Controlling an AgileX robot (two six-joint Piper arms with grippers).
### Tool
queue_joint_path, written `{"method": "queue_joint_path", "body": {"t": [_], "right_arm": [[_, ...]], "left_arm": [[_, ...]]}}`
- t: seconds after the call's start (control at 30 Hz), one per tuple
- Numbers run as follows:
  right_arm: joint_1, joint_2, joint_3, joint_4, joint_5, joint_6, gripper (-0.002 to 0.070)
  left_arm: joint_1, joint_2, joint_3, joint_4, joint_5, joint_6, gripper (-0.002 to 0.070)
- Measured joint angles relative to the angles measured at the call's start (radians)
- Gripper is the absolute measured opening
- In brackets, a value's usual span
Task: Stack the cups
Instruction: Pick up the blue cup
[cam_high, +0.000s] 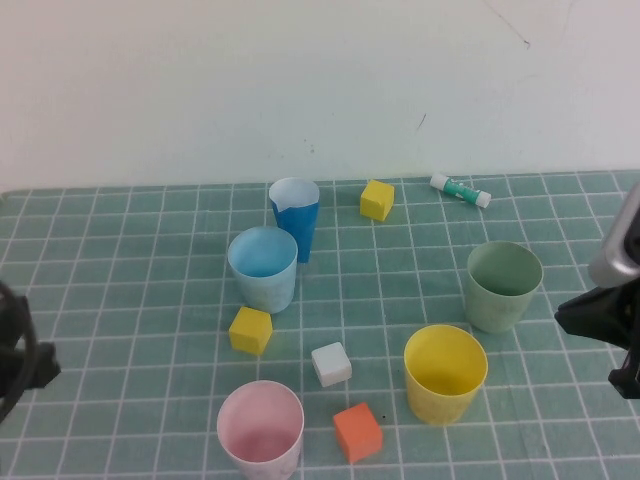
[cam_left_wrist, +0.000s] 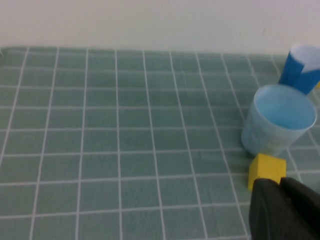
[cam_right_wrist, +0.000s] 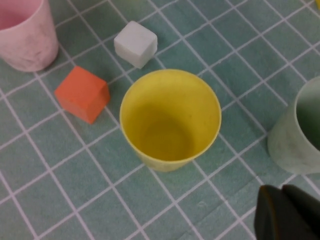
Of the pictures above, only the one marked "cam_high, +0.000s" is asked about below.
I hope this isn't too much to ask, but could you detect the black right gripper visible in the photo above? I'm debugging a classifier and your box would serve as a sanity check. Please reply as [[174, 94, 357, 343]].
[[553, 279, 640, 401]]

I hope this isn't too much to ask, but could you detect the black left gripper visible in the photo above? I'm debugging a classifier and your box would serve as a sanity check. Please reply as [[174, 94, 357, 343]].
[[0, 294, 62, 396]]

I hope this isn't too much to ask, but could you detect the pale green plastic cup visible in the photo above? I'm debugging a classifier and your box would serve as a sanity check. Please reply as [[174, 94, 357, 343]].
[[465, 240, 544, 335]]

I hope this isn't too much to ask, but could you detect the yellow plastic cup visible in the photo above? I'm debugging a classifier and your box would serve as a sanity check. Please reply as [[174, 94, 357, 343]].
[[403, 323, 489, 427]]

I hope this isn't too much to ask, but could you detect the light blue plastic cup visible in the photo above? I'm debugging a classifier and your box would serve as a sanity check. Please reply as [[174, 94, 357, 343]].
[[227, 225, 300, 315]]

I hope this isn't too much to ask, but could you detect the green checked tablecloth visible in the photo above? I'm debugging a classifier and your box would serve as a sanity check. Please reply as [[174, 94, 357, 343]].
[[0, 169, 640, 480]]

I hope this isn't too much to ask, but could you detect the yellow foam cube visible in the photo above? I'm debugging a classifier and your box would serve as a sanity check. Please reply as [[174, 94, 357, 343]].
[[359, 179, 396, 222], [228, 305, 275, 356]]

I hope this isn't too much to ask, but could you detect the white green glue stick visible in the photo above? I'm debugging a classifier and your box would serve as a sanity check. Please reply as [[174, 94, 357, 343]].
[[429, 173, 493, 209]]

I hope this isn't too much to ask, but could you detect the pink plastic cup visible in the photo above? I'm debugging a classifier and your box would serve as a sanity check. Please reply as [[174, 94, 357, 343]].
[[216, 380, 306, 480]]

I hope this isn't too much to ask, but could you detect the orange foam cube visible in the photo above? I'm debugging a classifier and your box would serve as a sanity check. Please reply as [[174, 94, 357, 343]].
[[332, 401, 385, 465]]

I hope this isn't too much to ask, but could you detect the white foam cube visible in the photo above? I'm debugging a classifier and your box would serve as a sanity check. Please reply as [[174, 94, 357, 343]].
[[310, 341, 353, 389]]

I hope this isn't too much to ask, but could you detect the blue paper cone cup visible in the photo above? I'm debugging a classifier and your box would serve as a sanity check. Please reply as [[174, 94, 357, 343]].
[[268, 177, 321, 265]]

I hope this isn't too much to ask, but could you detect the thick black cable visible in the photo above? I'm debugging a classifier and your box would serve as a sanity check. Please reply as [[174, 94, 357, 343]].
[[0, 280, 40, 426]]

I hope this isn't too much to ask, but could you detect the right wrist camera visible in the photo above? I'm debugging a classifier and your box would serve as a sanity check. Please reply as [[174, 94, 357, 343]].
[[587, 180, 640, 289]]

